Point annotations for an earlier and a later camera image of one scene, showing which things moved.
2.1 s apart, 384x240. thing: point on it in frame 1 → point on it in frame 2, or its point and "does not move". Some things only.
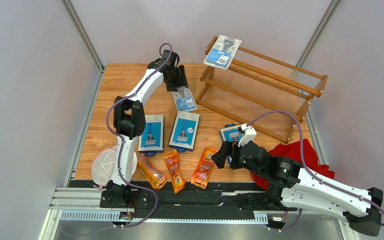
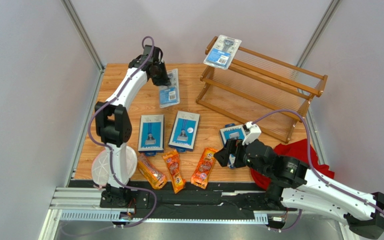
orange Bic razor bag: [172, 158] does not move
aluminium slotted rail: [78, 216] does not move
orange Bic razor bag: [203, 166] does not move
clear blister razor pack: [184, 99] → [169, 95]
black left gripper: [182, 80] → [165, 80]
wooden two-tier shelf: [265, 94] does not move
